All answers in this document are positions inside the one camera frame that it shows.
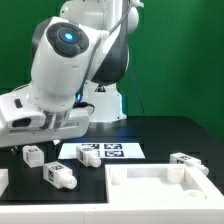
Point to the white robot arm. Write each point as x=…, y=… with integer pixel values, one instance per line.
x=87, y=41

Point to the white square tabletop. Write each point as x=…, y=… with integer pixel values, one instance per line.
x=144, y=184

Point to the white obstacle fence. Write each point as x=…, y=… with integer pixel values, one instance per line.
x=191, y=212

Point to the white marker sheet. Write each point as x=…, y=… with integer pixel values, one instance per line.
x=105, y=150

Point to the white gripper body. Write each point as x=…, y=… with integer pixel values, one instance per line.
x=76, y=126

